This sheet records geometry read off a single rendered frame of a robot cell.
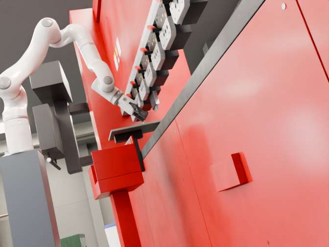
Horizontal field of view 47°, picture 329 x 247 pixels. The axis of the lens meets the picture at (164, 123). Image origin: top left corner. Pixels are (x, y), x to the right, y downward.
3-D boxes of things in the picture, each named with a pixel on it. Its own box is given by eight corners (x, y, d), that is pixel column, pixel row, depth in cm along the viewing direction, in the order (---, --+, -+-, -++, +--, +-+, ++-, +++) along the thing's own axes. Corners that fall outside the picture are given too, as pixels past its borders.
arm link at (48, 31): (16, 108, 201) (6, 98, 185) (-3, 97, 201) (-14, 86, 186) (66, 35, 214) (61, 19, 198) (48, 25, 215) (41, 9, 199)
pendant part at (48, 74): (59, 177, 330) (41, 88, 350) (87, 170, 334) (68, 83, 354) (47, 168, 282) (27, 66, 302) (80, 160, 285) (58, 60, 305)
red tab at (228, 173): (217, 192, 98) (209, 166, 99) (223, 190, 98) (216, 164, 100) (240, 184, 84) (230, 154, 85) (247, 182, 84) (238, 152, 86)
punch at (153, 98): (153, 113, 208) (149, 97, 210) (156, 112, 208) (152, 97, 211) (156, 107, 199) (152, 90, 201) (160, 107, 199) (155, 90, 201)
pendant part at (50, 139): (52, 160, 326) (44, 122, 334) (66, 157, 328) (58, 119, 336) (40, 151, 283) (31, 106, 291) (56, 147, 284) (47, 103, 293)
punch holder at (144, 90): (141, 102, 214) (134, 75, 218) (155, 99, 216) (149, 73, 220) (146, 92, 200) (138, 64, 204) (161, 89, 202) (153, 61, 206)
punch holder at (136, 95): (136, 113, 233) (130, 88, 236) (150, 110, 235) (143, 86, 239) (140, 105, 219) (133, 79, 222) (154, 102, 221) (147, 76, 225)
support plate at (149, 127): (108, 140, 202) (108, 139, 202) (155, 131, 209) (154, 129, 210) (111, 131, 185) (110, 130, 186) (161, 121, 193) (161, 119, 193)
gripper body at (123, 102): (123, 89, 199) (140, 102, 199) (121, 96, 208) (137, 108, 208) (114, 100, 196) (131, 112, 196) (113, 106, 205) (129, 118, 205)
